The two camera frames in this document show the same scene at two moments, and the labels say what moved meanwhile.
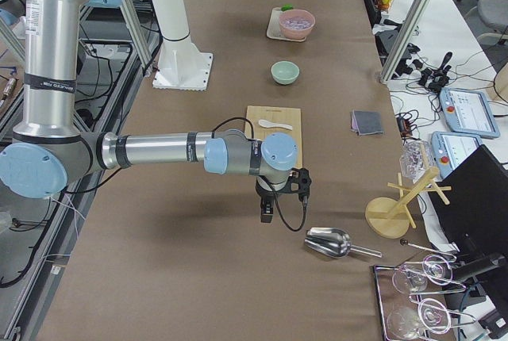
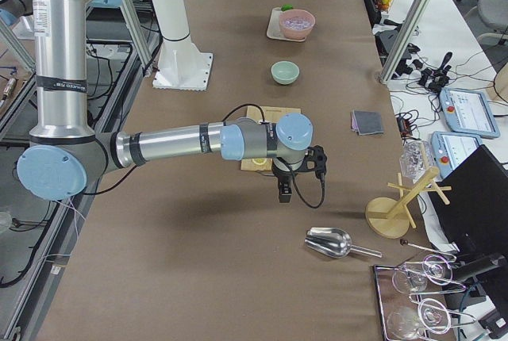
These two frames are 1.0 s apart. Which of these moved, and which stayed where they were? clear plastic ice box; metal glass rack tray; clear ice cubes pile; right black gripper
Moved: right black gripper
Stayed: metal glass rack tray; clear plastic ice box; clear ice cubes pile
